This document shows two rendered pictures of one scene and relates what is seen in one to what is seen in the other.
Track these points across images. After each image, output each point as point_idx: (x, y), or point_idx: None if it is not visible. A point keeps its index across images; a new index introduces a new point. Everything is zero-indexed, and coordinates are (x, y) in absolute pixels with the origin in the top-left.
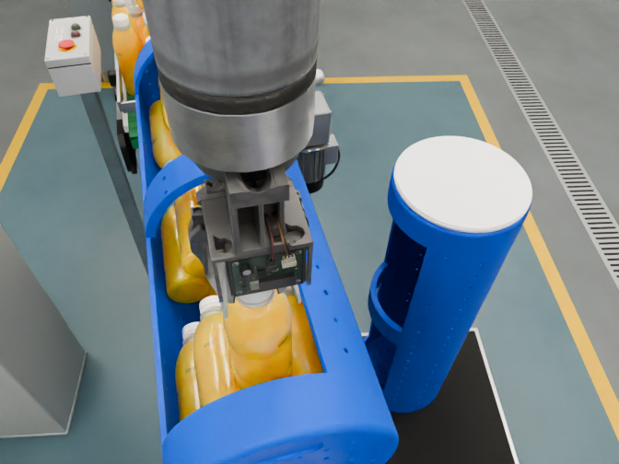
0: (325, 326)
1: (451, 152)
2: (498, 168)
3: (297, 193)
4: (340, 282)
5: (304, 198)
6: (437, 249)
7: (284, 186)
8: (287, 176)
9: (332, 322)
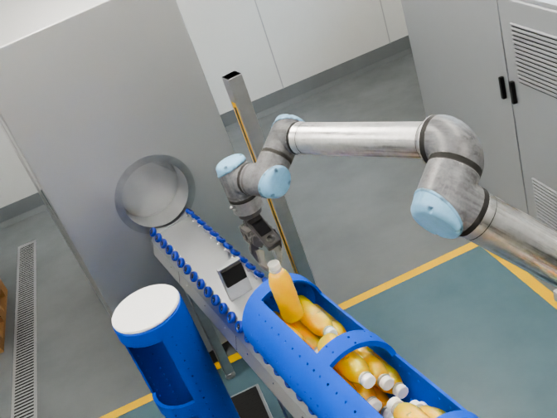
0: (266, 313)
1: None
2: None
3: (245, 231)
4: (273, 352)
5: (299, 370)
6: None
7: None
8: (250, 237)
9: (265, 318)
